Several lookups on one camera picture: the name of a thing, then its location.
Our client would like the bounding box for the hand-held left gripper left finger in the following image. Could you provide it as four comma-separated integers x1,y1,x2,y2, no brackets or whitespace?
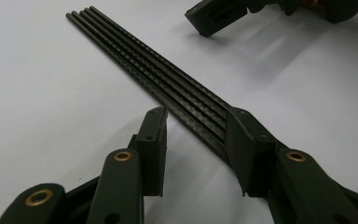
128,105,169,198

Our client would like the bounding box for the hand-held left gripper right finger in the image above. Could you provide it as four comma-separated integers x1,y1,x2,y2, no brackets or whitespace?
224,106,289,199

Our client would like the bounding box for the black chopstick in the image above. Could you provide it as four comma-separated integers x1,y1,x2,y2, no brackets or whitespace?
79,8,230,138
88,5,231,123
64,12,233,167
71,10,231,152

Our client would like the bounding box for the white table sheet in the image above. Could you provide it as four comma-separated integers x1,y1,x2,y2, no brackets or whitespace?
0,0,358,224

